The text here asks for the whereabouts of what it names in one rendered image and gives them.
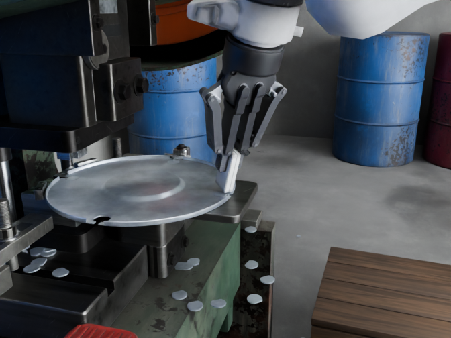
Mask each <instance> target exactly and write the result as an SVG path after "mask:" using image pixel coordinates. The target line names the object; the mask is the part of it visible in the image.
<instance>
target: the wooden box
mask: <svg viewBox="0 0 451 338"><path fill-rule="evenodd" d="M311 324H312V326H311V338H451V265H449V264H441V263H436V262H428V261H423V260H415V259H409V258H401V257H397V256H388V255H383V254H379V253H370V252H365V251H357V250H352V249H344V248H339V247H331V248H330V252H329V256H328V260H327V263H326V265H325V270H324V273H323V278H322V281H321V285H320V288H319V292H318V295H317V300H316V303H315V307H314V310H313V314H312V318H311Z"/></svg>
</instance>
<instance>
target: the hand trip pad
mask: <svg viewBox="0 0 451 338"><path fill-rule="evenodd" d="M64 338H138V337H137V335H136V334H135V333H133V332H131V331H127V330H123V329H116V328H113V327H106V326H102V325H95V324H88V323H85V324H82V325H77V326H76V327H74V328H73V329H72V330H70V331H69V332H68V333H67V334H66V336H65V337H64Z"/></svg>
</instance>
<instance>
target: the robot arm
mask: <svg viewBox="0 0 451 338"><path fill-rule="evenodd" d="M434 1H439V0H305V3H306V8H307V11H308V12H309V13H310V14H311V16H312V17H313V18H314V19H315V20H316V21H317V22H318V23H319V24H320V25H321V26H322V28H323V29H324V30H325V31H326V32H327V33H328V34H329V35H334V36H343V37H349V38H358V39H365V38H369V37H371V36H374V35H377V34H380V33H382V32H384V31H385V30H387V29H389V28H390V27H391V26H393V25H395V24H396V23H397V22H399V21H401V20H402V19H404V18H405V17H407V16H408V15H410V14H411V13H413V12H414V11H416V10H418V9H419V8H420V7H422V6H424V5H425V4H428V3H432V2H434ZM302 4H303V0H192V2H190V3H189V4H188V5H187V17H188V18H189V19H190V20H193V21H196V22H199V23H203V24H205V25H209V26H211V27H215V28H218V29H221V30H227V31H229V33H228V34H227V35H226V38H225V45H224V49H223V56H222V62H223V68H222V70H221V72H220V74H219V76H218V78H217V83H215V84H214V85H213V86H211V87H209V88H207V87H201V88H200V90H199V94H200V95H201V98H202V99H203V101H204V106H205V124H206V134H207V144H208V145H209V147H210V148H211V149H212V150H213V151H214V152H215V153H216V154H217V158H216V162H215V167H216V168H217V176H216V179H215V182H216V184H217V185H218V186H219V187H220V188H221V189H222V191H223V192H224V193H227V192H232V191H233V187H234V182H235V179H236V173H237V170H238V169H240V167H241V166H242V161H243V158H244V156H248V155H249V154H250V151H249V150H248V148H250V147H253V148H255V147H257V146H258V144H259V142H260V140H261V138H262V136H263V134H264V132H265V129H266V127H267V125H268V123H269V121H270V118H271V117H272V114H273V113H274V110H275V109H276V107H277V104H278V103H279V101H280V100H281V99H282V98H283V97H284V95H285V94H286V92H287V89H286V88H285V87H284V86H283V85H281V84H280V83H279V82H277V81H276V75H275V74H276V73H277V72H278V71H279V68H280V65H281V60H282V57H283V52H284V49H285V47H284V45H283V44H286V43H287V42H290V41H291V40H292V38H293V36H299V37H301V36H302V33H303V27H298V26H296V23H297V18H298V15H299V10H300V7H301V5H302ZM221 93H223V95H224V100H223V103H224V111H223V117H222V120H221V108H220V105H219V103H221ZM253 134H254V136H252V135H253Z"/></svg>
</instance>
